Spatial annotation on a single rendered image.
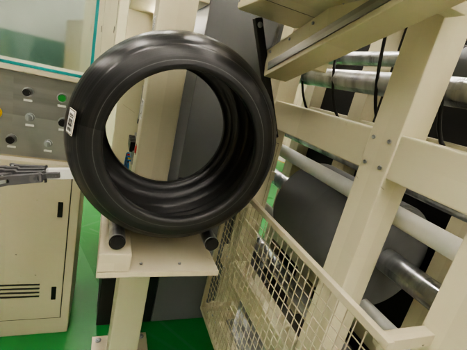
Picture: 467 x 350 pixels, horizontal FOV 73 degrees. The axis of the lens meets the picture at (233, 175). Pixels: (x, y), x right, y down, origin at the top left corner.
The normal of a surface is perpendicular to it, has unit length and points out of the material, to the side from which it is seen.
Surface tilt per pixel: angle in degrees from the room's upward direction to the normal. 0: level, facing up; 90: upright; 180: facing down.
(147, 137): 90
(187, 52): 79
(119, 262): 90
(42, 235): 90
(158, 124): 90
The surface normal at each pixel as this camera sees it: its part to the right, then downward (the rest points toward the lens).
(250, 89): 0.46, 0.20
